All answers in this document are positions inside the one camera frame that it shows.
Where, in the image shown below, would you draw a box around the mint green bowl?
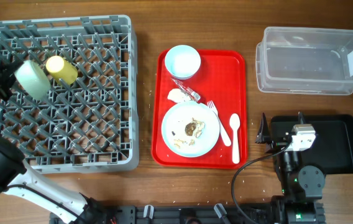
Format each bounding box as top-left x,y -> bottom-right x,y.
14,60 -> 50,100

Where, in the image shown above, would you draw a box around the yellow cup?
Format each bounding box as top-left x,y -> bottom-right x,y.
45,55 -> 78,85

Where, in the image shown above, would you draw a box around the red foil wrapper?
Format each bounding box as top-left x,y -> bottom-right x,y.
171,78 -> 201,103

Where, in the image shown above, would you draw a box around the light blue bowl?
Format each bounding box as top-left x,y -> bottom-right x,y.
164,45 -> 201,80

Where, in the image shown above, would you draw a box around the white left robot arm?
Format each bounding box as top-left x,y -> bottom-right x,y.
0,60 -> 111,223

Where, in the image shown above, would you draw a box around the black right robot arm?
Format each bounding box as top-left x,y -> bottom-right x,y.
255,113 -> 326,223

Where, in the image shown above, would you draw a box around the grey dishwasher rack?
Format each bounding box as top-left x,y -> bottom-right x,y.
0,15 -> 139,174

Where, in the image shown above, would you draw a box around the white plastic spoon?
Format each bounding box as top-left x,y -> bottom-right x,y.
229,113 -> 241,164

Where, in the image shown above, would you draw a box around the white plastic fork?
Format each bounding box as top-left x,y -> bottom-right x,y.
207,100 -> 232,146

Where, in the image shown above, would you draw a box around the black plastic tray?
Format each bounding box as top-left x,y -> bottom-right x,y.
270,114 -> 353,175

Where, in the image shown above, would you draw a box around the clear plastic bin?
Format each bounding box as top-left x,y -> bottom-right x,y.
255,27 -> 353,95

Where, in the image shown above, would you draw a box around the food scraps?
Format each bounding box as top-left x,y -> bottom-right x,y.
171,118 -> 205,149

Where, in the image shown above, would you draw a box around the red plastic tray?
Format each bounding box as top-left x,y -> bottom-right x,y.
151,50 -> 248,169

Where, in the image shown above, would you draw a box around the light blue plate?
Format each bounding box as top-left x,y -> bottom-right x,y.
161,101 -> 220,157

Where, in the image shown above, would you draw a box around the crumpled white napkin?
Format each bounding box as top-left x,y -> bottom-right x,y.
167,88 -> 191,103

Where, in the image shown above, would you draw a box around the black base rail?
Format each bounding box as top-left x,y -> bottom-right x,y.
48,203 -> 325,224

